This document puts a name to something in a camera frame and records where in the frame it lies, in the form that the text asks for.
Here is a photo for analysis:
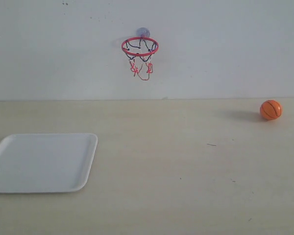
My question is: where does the small orange basketball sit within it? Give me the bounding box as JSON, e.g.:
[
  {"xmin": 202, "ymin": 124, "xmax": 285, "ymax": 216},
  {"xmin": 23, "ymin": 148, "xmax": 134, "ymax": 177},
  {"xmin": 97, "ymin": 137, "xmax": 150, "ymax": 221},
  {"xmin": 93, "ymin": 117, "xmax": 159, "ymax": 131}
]
[{"xmin": 260, "ymin": 99, "xmax": 283, "ymax": 120}]

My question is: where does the red mini basketball hoop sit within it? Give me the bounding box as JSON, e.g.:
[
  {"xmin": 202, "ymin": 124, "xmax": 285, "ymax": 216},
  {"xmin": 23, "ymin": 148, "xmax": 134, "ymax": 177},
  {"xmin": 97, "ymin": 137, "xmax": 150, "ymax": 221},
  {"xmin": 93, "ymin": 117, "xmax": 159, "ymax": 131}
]
[{"xmin": 121, "ymin": 36, "xmax": 159, "ymax": 81}]

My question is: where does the clear suction cup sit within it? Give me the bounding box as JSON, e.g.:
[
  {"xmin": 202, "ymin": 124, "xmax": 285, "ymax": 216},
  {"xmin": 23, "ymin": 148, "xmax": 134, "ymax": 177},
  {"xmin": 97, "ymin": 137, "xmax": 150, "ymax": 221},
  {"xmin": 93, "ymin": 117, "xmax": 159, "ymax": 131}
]
[{"xmin": 136, "ymin": 27, "xmax": 150, "ymax": 38}]

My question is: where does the white plastic tray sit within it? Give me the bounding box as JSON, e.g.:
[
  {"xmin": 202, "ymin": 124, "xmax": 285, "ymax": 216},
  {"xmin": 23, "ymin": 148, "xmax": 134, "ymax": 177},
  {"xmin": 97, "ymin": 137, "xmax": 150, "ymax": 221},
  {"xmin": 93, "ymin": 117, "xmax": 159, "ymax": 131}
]
[{"xmin": 0, "ymin": 133, "xmax": 98, "ymax": 193}]

